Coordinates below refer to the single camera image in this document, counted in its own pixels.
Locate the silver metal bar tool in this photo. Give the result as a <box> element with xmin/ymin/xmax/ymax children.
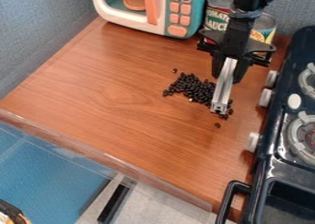
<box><xmin>209</xmin><ymin>56</ymin><xmax>239</xmax><ymax>115</ymax></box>

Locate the toy microwave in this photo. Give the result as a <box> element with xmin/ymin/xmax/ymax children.
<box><xmin>89</xmin><ymin>0</ymin><xmax>212</xmax><ymax>40</ymax></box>

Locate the toy stove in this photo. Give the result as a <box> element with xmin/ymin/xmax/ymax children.
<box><xmin>214</xmin><ymin>25</ymin><xmax>315</xmax><ymax>224</ymax></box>

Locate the red label can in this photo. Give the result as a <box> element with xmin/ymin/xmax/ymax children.
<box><xmin>199</xmin><ymin>0</ymin><xmax>237</xmax><ymax>46</ymax></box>

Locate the yellow label can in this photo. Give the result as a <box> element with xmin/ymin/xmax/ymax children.
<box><xmin>248</xmin><ymin>11</ymin><xmax>278</xmax><ymax>46</ymax></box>

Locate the pile of black bits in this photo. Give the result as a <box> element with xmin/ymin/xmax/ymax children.
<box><xmin>161</xmin><ymin>67</ymin><xmax>236</xmax><ymax>129</ymax></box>

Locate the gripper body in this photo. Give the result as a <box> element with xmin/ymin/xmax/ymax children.
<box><xmin>195</xmin><ymin>14</ymin><xmax>277</xmax><ymax>67</ymax></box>

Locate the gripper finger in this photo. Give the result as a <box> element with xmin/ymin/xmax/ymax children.
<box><xmin>231</xmin><ymin>57</ymin><xmax>252</xmax><ymax>85</ymax></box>
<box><xmin>210</xmin><ymin>53</ymin><xmax>228</xmax><ymax>80</ymax></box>

